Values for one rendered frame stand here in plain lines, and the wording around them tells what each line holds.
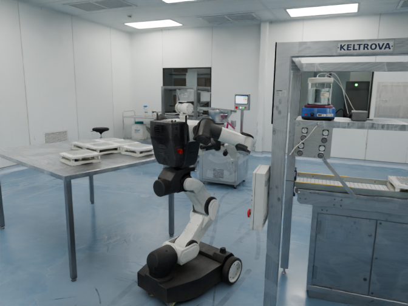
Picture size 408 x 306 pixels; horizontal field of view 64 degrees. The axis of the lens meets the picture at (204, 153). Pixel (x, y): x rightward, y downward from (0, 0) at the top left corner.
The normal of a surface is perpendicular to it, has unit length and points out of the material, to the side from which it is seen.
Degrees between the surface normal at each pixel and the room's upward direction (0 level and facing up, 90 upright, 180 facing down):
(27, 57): 90
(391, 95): 90
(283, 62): 90
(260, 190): 90
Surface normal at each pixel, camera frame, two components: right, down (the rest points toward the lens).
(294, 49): -0.33, 0.17
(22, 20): 0.91, 0.08
